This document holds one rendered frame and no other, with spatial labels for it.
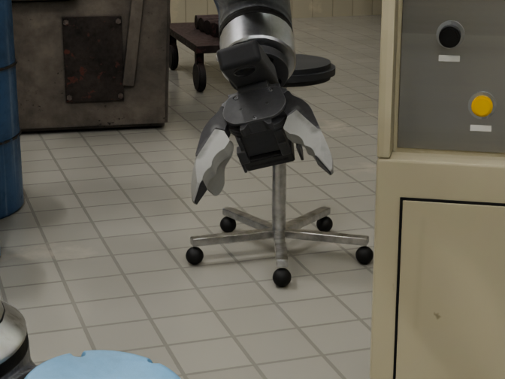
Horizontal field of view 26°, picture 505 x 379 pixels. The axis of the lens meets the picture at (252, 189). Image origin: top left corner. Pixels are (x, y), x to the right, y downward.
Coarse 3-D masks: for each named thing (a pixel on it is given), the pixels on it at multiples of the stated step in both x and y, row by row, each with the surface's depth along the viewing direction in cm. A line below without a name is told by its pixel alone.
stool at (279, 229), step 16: (304, 64) 361; (320, 64) 361; (288, 80) 350; (304, 80) 351; (320, 80) 357; (272, 176) 377; (272, 192) 379; (224, 208) 406; (272, 208) 380; (320, 208) 405; (224, 224) 406; (256, 224) 390; (272, 224) 382; (288, 224) 387; (304, 224) 393; (320, 224) 406; (192, 240) 372; (208, 240) 373; (224, 240) 375; (240, 240) 377; (320, 240) 377; (336, 240) 376; (352, 240) 374; (368, 240) 375; (192, 256) 372; (368, 256) 373; (288, 272) 354
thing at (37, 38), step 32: (32, 0) 533; (64, 0) 545; (96, 0) 546; (128, 0) 549; (160, 0) 552; (32, 32) 544; (64, 32) 546; (96, 32) 549; (128, 32) 552; (160, 32) 557; (32, 64) 549; (64, 64) 552; (96, 64) 554; (128, 64) 555; (160, 64) 561; (32, 96) 553; (64, 96) 556; (96, 96) 558; (128, 96) 562; (160, 96) 566; (32, 128) 558; (64, 128) 562; (96, 128) 566
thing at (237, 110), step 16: (272, 48) 127; (240, 96) 122; (256, 96) 122; (272, 96) 121; (224, 112) 122; (240, 112) 121; (256, 112) 120; (272, 112) 119; (240, 128) 120; (256, 128) 120; (272, 128) 120; (240, 144) 122; (256, 144) 123; (272, 144) 123; (288, 144) 123; (240, 160) 124; (256, 160) 124; (272, 160) 124; (288, 160) 124
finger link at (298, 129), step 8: (296, 112) 119; (288, 120) 119; (296, 120) 118; (304, 120) 118; (288, 128) 118; (296, 128) 118; (304, 128) 117; (312, 128) 117; (288, 136) 118; (296, 136) 117; (304, 136) 116; (312, 136) 116; (320, 136) 116; (304, 144) 116; (312, 144) 115; (320, 144) 115; (312, 152) 116; (320, 152) 114; (328, 152) 115; (320, 160) 114; (328, 160) 114; (328, 168) 114
